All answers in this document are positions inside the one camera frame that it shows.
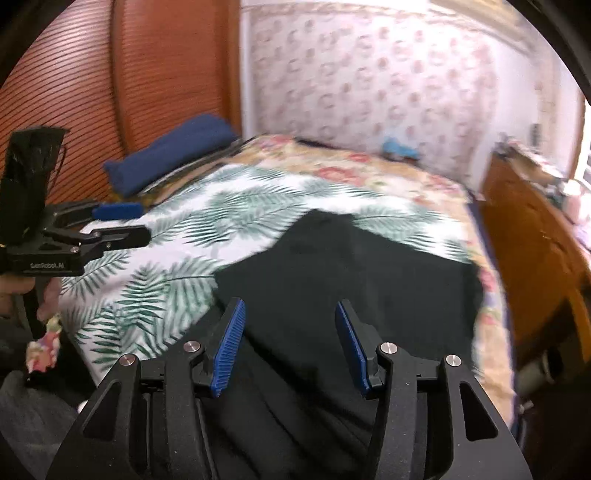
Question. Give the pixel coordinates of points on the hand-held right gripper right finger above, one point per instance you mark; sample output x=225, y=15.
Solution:
x=353, y=350

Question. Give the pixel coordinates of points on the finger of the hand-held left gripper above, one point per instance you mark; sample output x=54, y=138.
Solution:
x=120, y=236
x=115, y=211

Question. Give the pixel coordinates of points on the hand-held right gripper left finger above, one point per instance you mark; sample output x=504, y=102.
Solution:
x=228, y=350

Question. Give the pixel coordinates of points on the black printed t-shirt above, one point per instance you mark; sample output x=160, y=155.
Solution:
x=369, y=277

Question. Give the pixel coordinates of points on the person's left hand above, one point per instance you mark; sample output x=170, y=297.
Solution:
x=9, y=295

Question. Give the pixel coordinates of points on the green leaf print sheet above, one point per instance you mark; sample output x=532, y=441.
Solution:
x=184, y=277

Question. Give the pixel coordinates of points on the navy blue pillow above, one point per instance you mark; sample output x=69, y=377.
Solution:
x=175, y=147

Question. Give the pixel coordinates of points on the wooden headboard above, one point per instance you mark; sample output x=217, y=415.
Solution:
x=161, y=69

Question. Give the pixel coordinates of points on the floral bedsheet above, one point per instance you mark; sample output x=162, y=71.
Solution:
x=369, y=175

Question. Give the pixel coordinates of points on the grey cloth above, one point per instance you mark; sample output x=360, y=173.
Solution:
x=27, y=415

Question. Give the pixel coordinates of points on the wooden cabinet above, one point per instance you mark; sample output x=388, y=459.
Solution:
x=521, y=230

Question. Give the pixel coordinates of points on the blue plastic bag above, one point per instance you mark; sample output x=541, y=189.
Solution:
x=400, y=148

